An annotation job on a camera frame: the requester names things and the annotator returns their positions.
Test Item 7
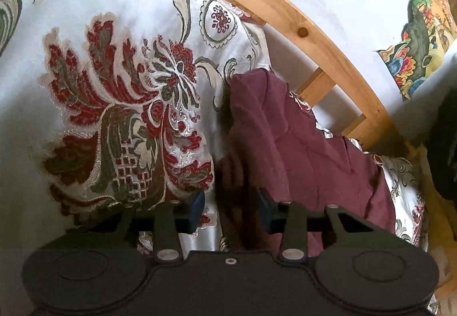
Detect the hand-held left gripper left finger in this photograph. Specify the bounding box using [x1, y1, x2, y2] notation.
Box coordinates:
[68, 190, 206, 264]

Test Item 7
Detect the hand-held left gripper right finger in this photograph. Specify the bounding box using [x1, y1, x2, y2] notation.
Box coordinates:
[258, 188, 398, 264]

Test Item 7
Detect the maroon garment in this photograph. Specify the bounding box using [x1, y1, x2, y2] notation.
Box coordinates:
[214, 68, 398, 257]

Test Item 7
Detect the white floral bedspread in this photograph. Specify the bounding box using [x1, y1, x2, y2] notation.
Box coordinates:
[0, 0, 440, 316]

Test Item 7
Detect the wooden bed frame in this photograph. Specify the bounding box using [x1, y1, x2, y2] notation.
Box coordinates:
[136, 0, 429, 167]

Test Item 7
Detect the colourful torn wall poster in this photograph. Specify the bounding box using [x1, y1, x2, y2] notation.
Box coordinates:
[375, 0, 457, 101]

